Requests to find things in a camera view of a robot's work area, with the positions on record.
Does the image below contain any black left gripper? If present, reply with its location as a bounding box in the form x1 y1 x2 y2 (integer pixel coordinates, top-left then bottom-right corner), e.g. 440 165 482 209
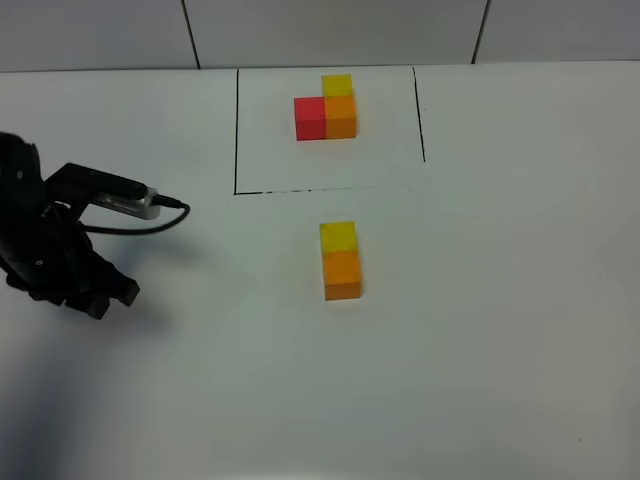
1 203 140 319

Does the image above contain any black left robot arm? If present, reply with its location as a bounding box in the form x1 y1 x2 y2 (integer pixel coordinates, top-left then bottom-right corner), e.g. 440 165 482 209
1 133 139 319

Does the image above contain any red template block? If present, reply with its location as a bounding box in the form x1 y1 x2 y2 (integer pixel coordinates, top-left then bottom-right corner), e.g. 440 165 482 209
294 97 327 141

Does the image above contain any orange template block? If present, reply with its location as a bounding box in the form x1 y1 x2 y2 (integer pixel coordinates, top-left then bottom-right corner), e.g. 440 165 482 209
324 95 357 139

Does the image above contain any yellow template block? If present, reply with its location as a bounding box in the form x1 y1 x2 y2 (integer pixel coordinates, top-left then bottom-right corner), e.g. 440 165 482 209
322 74 354 98

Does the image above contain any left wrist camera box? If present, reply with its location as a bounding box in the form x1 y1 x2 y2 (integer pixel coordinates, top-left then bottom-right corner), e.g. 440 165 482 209
45 163 160 220

